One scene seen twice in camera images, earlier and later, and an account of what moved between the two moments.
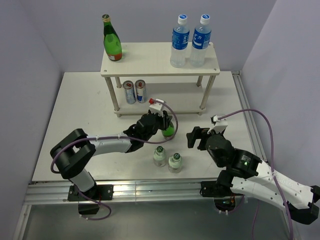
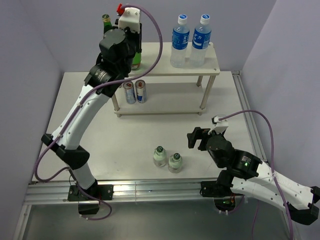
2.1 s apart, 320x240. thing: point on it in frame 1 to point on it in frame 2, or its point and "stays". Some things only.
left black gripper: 165,119 to 135,36
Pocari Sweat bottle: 180,42 stays
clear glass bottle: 159,156 stays
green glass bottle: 169,132 to 136,60
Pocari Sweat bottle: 201,39 stays
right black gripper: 197,133 stays
